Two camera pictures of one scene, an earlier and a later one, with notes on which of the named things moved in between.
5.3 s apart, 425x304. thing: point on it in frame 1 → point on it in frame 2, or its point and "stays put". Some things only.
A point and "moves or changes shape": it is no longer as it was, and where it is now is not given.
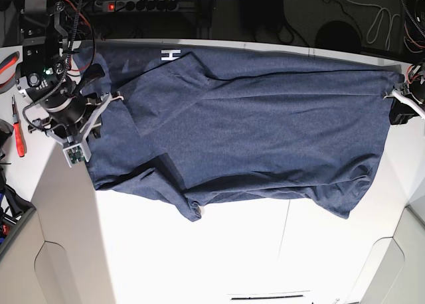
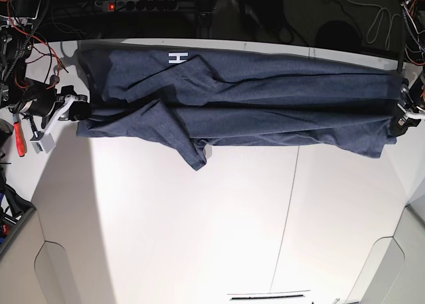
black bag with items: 15,208 stays put
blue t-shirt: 194,127 moves or changes shape
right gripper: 72,123 → 40,99
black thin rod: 267,297 stays put
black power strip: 136,5 stays put
